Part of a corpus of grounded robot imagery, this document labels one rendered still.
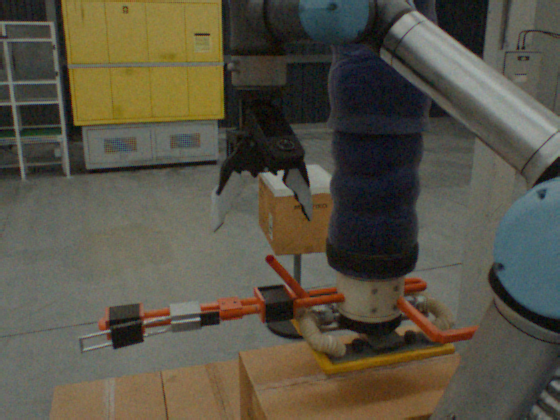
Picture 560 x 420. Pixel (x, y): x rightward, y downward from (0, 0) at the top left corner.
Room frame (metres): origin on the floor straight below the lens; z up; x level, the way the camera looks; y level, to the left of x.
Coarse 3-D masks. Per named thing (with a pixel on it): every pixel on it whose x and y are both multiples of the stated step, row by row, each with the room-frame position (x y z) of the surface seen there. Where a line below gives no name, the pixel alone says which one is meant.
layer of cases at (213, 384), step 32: (96, 384) 1.80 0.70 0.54; (128, 384) 1.80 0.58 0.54; (160, 384) 1.80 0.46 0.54; (192, 384) 1.80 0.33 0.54; (224, 384) 1.81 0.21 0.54; (64, 416) 1.61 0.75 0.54; (96, 416) 1.61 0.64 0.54; (128, 416) 1.61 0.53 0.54; (160, 416) 1.61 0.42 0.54; (192, 416) 1.61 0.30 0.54; (224, 416) 1.61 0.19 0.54
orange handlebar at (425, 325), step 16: (336, 288) 1.26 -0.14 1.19; (416, 288) 1.28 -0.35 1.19; (208, 304) 1.18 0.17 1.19; (224, 304) 1.17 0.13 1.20; (240, 304) 1.17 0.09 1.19; (256, 304) 1.20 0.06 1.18; (304, 304) 1.19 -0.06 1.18; (320, 304) 1.21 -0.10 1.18; (400, 304) 1.18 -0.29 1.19; (144, 320) 1.10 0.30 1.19; (224, 320) 1.14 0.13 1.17; (416, 320) 1.11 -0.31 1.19; (432, 336) 1.04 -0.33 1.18; (448, 336) 1.03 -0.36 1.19; (464, 336) 1.04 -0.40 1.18
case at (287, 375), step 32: (256, 352) 1.37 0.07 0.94; (288, 352) 1.37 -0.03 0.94; (256, 384) 1.22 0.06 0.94; (288, 384) 1.22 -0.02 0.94; (320, 384) 1.22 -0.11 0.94; (352, 384) 1.22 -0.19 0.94; (384, 384) 1.22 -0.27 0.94; (416, 384) 1.22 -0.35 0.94; (256, 416) 1.18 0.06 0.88; (288, 416) 1.09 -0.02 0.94; (320, 416) 1.09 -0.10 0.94; (352, 416) 1.09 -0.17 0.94; (384, 416) 1.09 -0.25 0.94; (416, 416) 1.09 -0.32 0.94
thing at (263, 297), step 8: (256, 288) 1.22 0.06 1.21; (264, 288) 1.24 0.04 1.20; (272, 288) 1.25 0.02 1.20; (280, 288) 1.25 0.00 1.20; (288, 288) 1.22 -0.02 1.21; (256, 296) 1.20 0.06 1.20; (264, 296) 1.20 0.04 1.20; (272, 296) 1.20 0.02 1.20; (280, 296) 1.20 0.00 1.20; (288, 296) 1.20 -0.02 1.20; (264, 304) 1.16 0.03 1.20; (272, 304) 1.15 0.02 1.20; (280, 304) 1.16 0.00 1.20; (288, 304) 1.16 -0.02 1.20; (264, 312) 1.16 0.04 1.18; (272, 312) 1.16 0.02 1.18; (280, 312) 1.17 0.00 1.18; (288, 312) 1.17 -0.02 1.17; (264, 320) 1.16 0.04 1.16; (272, 320) 1.15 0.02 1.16; (280, 320) 1.16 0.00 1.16
